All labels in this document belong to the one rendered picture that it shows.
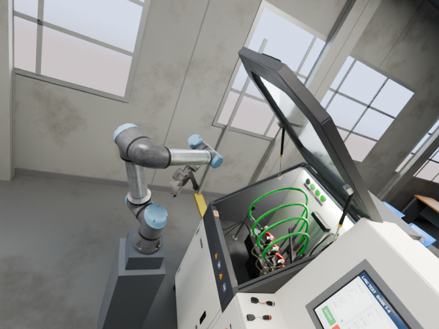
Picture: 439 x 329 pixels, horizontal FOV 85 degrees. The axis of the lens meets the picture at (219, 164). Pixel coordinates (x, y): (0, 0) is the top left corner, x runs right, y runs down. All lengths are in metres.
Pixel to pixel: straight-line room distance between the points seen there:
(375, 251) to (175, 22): 2.30
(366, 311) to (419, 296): 0.18
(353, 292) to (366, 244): 0.19
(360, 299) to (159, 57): 2.36
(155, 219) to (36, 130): 1.98
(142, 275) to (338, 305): 0.92
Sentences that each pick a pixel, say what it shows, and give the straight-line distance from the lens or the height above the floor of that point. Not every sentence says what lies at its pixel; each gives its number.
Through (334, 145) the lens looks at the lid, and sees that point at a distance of 0.85.
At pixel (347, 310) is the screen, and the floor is 1.27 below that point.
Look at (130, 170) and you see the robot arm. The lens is 1.14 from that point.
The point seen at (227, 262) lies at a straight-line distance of 1.43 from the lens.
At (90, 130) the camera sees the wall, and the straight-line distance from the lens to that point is 2.84.
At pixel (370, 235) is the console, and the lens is 1.19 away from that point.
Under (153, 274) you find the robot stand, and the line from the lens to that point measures 1.43.
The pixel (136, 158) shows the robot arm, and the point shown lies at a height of 1.46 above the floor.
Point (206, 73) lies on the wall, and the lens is 2.70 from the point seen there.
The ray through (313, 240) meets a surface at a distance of 1.61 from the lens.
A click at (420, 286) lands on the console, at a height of 1.53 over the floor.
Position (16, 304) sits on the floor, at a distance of 2.28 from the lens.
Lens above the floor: 1.95
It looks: 26 degrees down
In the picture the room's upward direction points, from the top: 24 degrees clockwise
